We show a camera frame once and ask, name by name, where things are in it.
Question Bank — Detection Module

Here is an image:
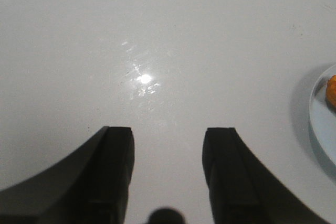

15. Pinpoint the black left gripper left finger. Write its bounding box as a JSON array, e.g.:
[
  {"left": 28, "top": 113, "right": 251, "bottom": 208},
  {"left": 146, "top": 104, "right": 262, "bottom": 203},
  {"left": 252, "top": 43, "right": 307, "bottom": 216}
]
[{"left": 1, "top": 126, "right": 134, "bottom": 223}]

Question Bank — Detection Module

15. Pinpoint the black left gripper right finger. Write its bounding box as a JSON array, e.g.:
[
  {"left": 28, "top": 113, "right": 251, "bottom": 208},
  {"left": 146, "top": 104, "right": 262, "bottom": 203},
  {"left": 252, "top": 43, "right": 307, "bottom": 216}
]
[{"left": 202, "top": 127, "right": 326, "bottom": 223}]

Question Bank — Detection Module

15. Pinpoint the light blue round plate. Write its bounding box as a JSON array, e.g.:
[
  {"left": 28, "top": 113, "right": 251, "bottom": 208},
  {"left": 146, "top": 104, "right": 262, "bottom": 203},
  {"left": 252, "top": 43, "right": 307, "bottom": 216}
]
[{"left": 309, "top": 65, "right": 335, "bottom": 181}]

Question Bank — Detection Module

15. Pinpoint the orange corn cob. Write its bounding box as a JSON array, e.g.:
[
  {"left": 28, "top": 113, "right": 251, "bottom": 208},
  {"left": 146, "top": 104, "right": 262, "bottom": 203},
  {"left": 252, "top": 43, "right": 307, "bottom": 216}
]
[{"left": 325, "top": 75, "right": 336, "bottom": 108}]

